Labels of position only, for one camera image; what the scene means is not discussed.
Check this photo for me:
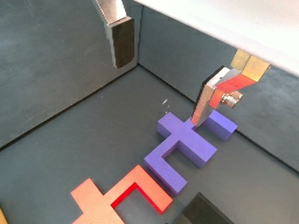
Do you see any red interlocking block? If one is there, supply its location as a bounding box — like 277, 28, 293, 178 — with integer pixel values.
71, 165, 174, 224

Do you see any purple interlocking block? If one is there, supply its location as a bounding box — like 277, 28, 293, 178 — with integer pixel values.
143, 110, 239, 196

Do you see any black fixture stand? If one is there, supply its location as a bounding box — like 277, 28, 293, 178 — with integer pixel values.
173, 192, 235, 224

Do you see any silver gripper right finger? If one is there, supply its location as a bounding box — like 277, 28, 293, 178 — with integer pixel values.
191, 50, 271, 126

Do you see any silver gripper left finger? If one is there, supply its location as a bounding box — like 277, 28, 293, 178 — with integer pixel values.
93, 0, 135, 68

